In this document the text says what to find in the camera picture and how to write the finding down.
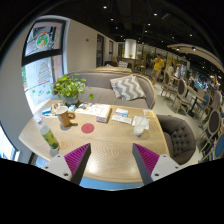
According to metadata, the small yellow card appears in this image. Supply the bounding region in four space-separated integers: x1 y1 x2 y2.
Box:
143 109 156 119

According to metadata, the clear green-labelled water bottle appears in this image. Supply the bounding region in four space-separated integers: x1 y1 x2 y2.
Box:
35 116 61 152

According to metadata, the white paper napkin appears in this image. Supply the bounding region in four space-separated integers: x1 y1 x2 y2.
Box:
132 115 150 128

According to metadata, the clear plastic cup with straw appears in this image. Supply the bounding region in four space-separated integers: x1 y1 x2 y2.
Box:
133 116 150 137

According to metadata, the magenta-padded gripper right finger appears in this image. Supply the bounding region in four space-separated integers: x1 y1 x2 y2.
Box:
131 142 183 186

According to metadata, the green potted plant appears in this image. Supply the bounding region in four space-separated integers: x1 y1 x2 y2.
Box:
51 73 95 107

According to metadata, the white cardboard box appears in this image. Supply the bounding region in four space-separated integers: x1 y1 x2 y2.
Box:
95 104 113 124

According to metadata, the window with painted decals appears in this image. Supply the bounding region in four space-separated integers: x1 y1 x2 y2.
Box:
21 18 68 113

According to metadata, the flat round red coaster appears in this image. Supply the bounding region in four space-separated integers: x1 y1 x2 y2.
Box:
80 122 96 135

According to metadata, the white blue tissue packet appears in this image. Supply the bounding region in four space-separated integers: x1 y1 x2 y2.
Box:
114 107 130 118

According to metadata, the dark tufted armchair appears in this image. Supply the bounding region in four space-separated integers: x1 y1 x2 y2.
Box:
156 114 198 166

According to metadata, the printed white magazine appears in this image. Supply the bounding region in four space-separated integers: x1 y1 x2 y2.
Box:
75 103 101 117

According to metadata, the person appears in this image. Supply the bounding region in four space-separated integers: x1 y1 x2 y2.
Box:
150 53 166 84
167 63 176 78

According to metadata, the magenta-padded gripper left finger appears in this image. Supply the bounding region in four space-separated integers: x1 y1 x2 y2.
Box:
41 142 92 186

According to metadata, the small blue white box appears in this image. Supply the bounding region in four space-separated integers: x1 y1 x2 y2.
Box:
41 106 53 116

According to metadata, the grey white chevron cushion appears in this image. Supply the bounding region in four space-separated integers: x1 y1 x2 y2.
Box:
109 74 147 102

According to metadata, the grey curved sofa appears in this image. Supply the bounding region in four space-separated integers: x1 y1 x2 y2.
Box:
61 70 158 110

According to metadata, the group of wooden dining chairs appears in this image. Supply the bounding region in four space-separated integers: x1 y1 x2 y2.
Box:
160 69 224 161

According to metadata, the group of ceiling spotlights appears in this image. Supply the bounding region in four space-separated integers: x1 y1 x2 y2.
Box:
99 3 201 54

